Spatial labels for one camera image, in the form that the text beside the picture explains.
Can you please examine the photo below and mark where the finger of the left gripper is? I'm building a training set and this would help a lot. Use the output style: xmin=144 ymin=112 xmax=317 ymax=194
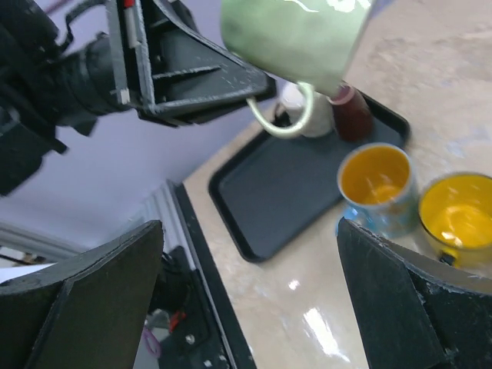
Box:
xmin=141 ymin=1 xmax=276 ymax=126

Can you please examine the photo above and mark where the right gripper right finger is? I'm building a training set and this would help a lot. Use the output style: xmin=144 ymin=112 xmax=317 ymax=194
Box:
xmin=337 ymin=218 xmax=491 ymax=368

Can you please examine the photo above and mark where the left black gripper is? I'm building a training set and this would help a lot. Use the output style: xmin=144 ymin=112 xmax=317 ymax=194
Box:
xmin=1 ymin=1 xmax=152 ymax=196

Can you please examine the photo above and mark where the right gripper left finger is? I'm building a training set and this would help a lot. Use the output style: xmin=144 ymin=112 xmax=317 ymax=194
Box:
xmin=1 ymin=221 xmax=163 ymax=368

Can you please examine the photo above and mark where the yellow mug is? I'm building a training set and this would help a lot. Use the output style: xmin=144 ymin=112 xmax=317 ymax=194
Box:
xmin=418 ymin=172 xmax=491 ymax=268

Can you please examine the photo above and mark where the pale green mug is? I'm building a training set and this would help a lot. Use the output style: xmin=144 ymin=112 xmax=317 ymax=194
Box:
xmin=220 ymin=0 xmax=375 ymax=139

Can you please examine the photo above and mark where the white cream mug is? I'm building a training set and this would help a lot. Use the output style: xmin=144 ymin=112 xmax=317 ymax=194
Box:
xmin=277 ymin=82 xmax=334 ymax=138

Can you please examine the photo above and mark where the teal rimmed mug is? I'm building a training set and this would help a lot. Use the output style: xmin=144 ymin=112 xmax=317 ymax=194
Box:
xmin=337 ymin=142 xmax=418 ymax=238

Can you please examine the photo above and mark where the dark maroon mug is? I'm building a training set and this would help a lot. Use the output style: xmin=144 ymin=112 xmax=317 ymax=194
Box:
xmin=328 ymin=81 xmax=374 ymax=142

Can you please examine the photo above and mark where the black plastic tray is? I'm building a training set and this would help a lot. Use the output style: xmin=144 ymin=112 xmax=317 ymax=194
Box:
xmin=208 ymin=90 xmax=411 ymax=264

